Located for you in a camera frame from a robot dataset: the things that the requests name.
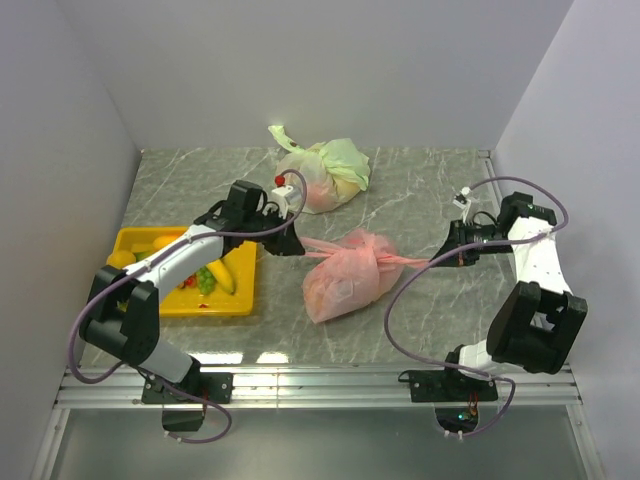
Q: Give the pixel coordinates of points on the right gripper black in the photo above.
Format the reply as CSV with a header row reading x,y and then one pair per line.
x,y
459,236

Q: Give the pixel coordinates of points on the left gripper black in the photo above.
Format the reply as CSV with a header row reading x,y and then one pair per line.
x,y
285,242

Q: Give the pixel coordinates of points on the pink plastic bag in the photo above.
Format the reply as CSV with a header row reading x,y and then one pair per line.
x,y
353,273

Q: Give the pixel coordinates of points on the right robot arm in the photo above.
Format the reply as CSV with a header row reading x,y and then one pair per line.
x,y
538,323

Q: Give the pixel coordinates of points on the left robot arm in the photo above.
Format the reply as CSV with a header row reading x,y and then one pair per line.
x,y
121,316

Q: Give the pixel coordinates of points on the green plastic bag with fruits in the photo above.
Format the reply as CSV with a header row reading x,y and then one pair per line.
x,y
334,171

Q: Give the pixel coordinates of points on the yellow plastic tray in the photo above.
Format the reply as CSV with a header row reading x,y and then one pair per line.
x,y
189,301

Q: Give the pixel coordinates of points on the yellow banana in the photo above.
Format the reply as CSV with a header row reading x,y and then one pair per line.
x,y
222,275

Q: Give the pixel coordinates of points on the green grape bunch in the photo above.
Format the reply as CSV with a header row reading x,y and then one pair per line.
x,y
205,281

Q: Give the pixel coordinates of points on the yellow mango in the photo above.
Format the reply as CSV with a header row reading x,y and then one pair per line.
x,y
165,241

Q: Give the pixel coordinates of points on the yellow lemon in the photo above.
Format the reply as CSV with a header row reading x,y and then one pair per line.
x,y
121,259

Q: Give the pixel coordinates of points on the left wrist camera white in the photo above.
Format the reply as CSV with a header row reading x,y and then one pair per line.
x,y
287,197

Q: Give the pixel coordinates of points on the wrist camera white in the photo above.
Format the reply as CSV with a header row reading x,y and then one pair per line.
x,y
287,197
463,201

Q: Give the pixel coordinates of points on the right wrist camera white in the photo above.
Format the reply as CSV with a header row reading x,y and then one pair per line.
x,y
463,201

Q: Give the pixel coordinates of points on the right side aluminium rail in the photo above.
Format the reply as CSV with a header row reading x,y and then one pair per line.
x,y
486,159

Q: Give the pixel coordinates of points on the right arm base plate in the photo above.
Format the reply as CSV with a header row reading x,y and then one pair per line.
x,y
446,386

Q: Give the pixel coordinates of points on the aluminium mounting rail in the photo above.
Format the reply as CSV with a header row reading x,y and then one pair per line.
x,y
306,387

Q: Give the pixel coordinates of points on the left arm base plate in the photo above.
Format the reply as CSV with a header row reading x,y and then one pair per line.
x,y
216,387

